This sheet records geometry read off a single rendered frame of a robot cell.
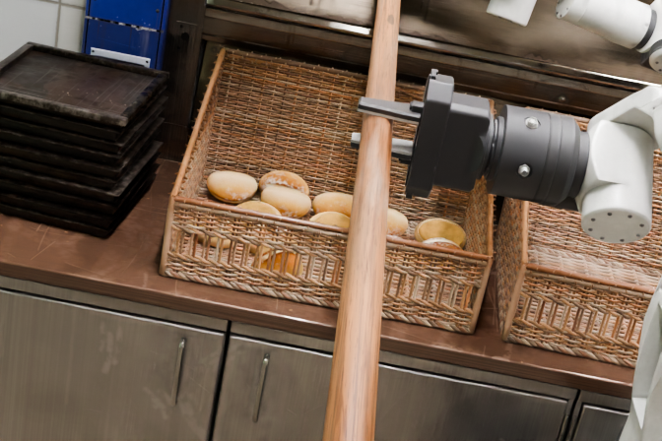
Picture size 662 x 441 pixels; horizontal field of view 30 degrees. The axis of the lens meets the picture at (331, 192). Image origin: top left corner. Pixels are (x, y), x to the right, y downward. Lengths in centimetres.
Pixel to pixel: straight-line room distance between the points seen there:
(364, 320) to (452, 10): 165
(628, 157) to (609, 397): 101
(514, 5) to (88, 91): 81
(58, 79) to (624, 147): 134
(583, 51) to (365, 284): 164
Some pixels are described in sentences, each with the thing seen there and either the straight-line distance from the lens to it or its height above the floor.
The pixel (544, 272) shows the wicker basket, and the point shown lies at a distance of 210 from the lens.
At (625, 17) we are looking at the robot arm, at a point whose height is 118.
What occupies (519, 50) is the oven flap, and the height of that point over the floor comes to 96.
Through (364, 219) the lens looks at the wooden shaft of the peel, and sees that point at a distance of 97.
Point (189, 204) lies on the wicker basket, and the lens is 207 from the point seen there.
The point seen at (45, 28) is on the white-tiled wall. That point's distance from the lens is 256.
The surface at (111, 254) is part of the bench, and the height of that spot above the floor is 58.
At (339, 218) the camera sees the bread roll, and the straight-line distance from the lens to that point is 230.
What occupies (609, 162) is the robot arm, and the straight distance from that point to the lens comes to 119.
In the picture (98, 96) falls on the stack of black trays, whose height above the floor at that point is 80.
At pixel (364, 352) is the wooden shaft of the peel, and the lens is 79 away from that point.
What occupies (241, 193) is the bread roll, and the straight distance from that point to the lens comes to 238.
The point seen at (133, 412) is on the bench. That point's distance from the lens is 223.
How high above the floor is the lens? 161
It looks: 24 degrees down
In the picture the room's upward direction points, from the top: 11 degrees clockwise
